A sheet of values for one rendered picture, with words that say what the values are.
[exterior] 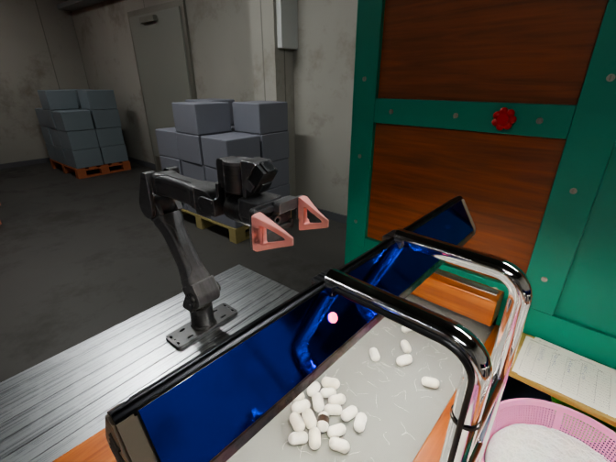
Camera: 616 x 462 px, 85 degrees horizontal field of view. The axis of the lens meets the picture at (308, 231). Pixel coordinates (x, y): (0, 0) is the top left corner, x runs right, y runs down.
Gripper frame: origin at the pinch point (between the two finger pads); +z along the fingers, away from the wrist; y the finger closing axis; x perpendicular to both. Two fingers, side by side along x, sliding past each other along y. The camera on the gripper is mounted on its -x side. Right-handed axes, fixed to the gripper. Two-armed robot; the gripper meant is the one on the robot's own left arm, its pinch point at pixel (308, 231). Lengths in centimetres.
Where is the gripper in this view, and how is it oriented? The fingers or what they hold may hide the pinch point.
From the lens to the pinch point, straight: 58.6
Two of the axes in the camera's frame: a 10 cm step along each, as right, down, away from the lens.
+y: 6.3, -3.1, 7.1
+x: -0.1, 9.1, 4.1
